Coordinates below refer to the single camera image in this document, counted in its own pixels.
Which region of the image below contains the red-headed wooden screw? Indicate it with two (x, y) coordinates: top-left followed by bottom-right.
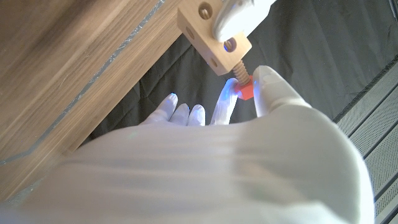
(232, 60), (255, 101)

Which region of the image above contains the black backdrop curtain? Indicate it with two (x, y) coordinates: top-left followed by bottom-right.
(80, 0), (398, 147)

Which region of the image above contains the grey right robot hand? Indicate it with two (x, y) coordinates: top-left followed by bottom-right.
(0, 65), (376, 224)

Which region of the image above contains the wooden block with holes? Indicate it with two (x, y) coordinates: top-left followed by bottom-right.
(177, 0), (252, 77)

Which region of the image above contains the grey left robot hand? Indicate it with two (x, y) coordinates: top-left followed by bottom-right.
(211, 0), (277, 44)

